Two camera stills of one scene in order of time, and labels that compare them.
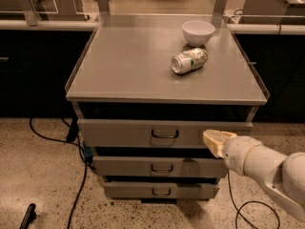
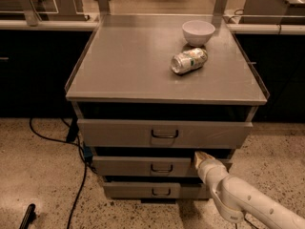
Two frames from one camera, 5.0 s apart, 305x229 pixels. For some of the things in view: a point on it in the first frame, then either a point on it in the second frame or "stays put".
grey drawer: (159, 166) stays put
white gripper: (235, 154) to (207, 168)
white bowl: (197, 32) stays put
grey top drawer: (156, 133) stays put
